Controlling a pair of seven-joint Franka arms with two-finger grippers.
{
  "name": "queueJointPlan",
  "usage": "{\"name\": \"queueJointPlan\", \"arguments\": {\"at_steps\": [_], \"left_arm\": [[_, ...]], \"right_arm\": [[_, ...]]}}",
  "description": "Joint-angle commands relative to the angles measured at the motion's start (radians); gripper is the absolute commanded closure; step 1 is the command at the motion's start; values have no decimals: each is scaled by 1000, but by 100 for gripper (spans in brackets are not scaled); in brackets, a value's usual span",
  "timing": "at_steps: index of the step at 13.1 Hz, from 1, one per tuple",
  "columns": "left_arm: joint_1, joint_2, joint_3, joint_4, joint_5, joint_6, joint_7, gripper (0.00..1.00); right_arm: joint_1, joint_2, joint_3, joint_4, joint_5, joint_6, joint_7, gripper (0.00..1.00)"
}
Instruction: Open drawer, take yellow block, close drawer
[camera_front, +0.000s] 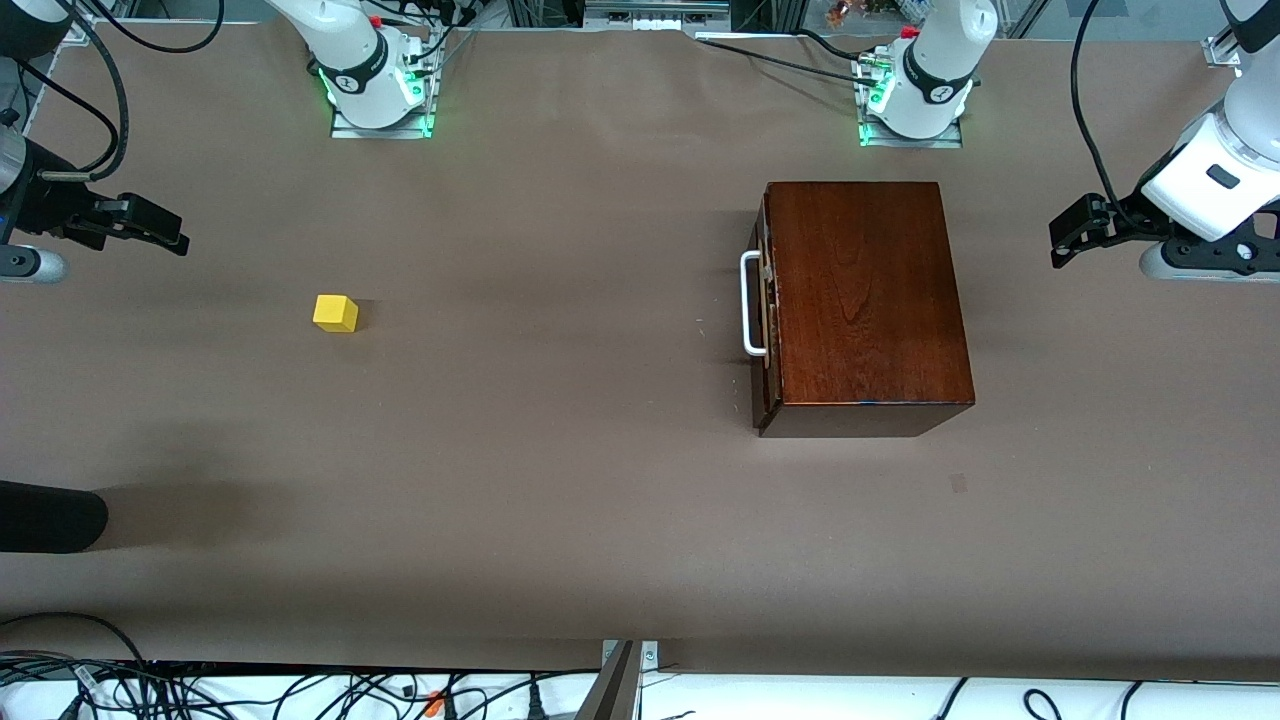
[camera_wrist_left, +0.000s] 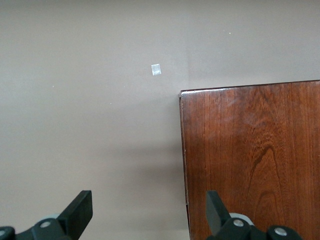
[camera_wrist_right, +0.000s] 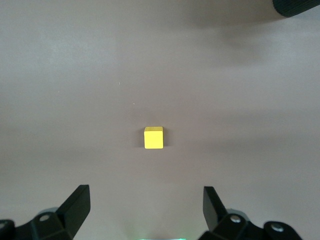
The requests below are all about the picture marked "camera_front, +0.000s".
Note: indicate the dark angled beam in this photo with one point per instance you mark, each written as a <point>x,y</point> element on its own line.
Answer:
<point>610,695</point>

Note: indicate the white power strip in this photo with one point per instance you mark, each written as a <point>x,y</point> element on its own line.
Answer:
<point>650,12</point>

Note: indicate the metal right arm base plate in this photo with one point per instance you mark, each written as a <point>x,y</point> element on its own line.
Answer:
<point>380,132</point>

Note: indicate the small metal bracket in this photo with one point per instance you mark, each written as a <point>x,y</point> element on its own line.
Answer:
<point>650,655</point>

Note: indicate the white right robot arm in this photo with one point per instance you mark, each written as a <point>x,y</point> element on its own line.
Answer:
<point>350,60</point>

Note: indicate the silver aluminium frame rail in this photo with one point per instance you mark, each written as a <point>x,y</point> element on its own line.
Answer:
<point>100,12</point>

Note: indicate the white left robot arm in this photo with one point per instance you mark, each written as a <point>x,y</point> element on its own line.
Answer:
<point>940,70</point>

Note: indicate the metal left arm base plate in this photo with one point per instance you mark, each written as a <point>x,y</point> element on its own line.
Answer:
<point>930,143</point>

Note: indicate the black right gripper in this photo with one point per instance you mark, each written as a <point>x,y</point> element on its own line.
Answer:
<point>45,203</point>

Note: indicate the silver aluminium profile post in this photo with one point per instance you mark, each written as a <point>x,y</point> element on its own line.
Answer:
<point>1225,50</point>

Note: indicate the black ribbed cylinder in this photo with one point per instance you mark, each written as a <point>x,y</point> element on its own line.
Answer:
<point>50,515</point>

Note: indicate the orange plug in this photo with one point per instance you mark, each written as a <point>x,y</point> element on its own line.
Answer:
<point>435,705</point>

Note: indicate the dark brown wooden cabinet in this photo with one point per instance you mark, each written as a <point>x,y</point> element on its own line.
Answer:
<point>870,300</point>

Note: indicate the yellow block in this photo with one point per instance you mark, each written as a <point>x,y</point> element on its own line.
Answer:
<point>335,312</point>

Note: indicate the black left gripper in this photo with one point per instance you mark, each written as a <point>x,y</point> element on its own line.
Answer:
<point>1131,213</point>

